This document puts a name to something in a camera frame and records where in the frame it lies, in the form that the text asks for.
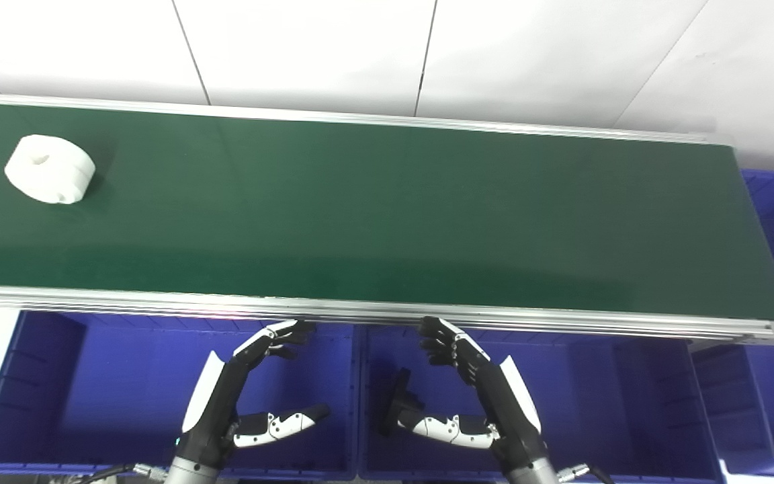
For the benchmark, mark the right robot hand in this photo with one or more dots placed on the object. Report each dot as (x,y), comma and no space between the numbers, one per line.
(504,410)

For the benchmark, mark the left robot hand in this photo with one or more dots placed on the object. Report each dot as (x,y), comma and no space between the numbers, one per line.
(216,403)

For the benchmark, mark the white round plastic part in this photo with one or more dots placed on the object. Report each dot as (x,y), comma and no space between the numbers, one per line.
(50,169)

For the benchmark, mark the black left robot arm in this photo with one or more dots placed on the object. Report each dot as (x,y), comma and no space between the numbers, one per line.
(192,472)

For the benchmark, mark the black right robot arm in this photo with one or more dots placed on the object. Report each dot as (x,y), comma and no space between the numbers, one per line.
(531,473)

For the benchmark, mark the black disc part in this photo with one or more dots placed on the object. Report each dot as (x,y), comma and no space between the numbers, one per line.
(394,396)

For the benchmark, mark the green conveyor belt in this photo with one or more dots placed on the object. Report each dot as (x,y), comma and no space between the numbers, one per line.
(387,215)
(360,310)

